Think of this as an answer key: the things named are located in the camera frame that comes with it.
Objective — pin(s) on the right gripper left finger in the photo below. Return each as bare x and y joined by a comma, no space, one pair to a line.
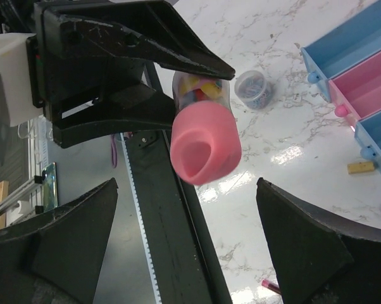
56,257

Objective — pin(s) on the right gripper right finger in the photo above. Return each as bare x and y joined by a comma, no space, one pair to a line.
318,256

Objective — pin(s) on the pastel four-compartment drawer organizer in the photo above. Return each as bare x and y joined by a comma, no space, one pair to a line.
345,64

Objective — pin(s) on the tan cork eraser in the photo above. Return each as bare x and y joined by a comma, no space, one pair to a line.
360,167

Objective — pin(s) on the white slotted cable duct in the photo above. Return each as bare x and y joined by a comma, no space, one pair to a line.
157,297

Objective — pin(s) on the pink-capped clear tube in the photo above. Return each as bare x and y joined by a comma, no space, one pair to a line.
205,144

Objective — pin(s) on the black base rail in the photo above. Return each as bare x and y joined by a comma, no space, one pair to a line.
184,257

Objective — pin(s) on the clear paperclip jar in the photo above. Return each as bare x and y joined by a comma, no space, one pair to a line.
252,88

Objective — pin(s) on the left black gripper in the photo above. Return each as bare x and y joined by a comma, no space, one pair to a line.
73,58

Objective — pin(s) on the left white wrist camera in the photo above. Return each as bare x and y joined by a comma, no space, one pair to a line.
16,78

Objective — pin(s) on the red pen lower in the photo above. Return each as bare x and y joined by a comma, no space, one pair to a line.
271,286

